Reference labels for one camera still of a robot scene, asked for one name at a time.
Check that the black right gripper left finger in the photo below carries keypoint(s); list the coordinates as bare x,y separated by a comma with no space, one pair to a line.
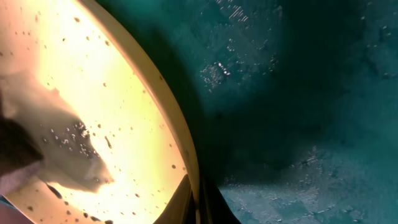
181,207

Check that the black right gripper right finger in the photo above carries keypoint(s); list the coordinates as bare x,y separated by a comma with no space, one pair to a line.
213,207

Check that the yellow-green plate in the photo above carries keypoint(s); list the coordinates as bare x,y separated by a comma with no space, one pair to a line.
114,142

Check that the green scrubbing sponge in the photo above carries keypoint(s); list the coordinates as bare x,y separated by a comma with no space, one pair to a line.
19,159

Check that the blue plastic tray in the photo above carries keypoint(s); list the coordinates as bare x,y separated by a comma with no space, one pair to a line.
292,104

